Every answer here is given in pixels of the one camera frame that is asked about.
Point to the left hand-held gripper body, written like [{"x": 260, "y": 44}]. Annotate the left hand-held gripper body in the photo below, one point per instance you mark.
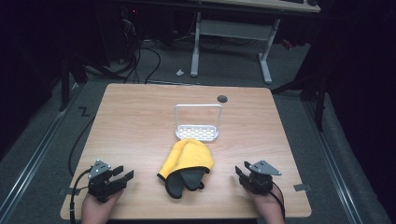
[{"x": 101, "y": 185}]

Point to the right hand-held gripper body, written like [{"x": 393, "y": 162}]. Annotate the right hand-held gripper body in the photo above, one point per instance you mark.
[{"x": 261, "y": 182}]

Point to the yellow and grey cloth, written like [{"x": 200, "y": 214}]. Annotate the yellow and grey cloth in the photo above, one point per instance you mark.
[{"x": 190, "y": 155}]

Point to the white cloth rack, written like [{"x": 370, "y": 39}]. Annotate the white cloth rack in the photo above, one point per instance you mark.
[{"x": 196, "y": 133}]

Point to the person's left hand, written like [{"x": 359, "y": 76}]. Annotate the person's left hand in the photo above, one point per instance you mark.
[{"x": 95, "y": 211}]

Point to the person's right hand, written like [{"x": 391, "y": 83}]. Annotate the person's right hand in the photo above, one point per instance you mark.
[{"x": 267, "y": 210}]

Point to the grey tape piece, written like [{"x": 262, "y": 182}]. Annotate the grey tape piece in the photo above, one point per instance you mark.
[
  {"x": 71, "y": 191},
  {"x": 302, "y": 187}
]

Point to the black round table grommet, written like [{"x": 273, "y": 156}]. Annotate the black round table grommet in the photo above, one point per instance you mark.
[{"x": 222, "y": 99}]

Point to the black metal stand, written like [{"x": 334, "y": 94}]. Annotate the black metal stand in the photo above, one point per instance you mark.
[
  {"x": 320, "y": 102},
  {"x": 64, "y": 84}
]

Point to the crumpled white paper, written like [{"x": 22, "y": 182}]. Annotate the crumpled white paper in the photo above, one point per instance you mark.
[{"x": 180, "y": 72}]

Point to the small red object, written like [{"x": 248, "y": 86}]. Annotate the small red object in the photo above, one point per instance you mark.
[{"x": 287, "y": 44}]

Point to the black computer mouse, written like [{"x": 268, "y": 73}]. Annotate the black computer mouse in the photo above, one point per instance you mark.
[{"x": 312, "y": 2}]

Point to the metal floor rail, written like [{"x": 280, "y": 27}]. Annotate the metal floor rail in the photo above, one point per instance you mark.
[
  {"x": 34, "y": 157},
  {"x": 334, "y": 168}
]

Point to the white frame desk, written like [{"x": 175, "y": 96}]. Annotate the white frame desk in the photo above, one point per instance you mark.
[{"x": 233, "y": 29}]

